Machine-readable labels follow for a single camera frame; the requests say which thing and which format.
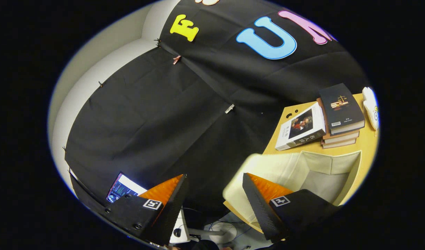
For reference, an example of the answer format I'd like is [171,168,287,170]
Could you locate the white plush toy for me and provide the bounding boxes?
[362,86,380,131]

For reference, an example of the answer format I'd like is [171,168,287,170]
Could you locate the cream fabric storage box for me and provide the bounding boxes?
[222,150,362,234]

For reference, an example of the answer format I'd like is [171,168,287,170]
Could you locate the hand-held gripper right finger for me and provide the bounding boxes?
[242,173,341,243]

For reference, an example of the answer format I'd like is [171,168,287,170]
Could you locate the computer monitor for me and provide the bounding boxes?
[105,172,149,204]

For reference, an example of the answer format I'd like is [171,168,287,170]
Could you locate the brown book stack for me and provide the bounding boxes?
[316,97,360,149]

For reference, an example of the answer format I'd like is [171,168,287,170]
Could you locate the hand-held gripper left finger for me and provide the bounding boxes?
[105,174,189,246]

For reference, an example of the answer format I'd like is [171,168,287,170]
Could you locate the white book with portrait cover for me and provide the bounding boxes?
[275,102,327,151]

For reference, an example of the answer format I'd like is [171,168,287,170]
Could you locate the dark book with gold print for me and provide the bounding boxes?
[318,83,366,136]

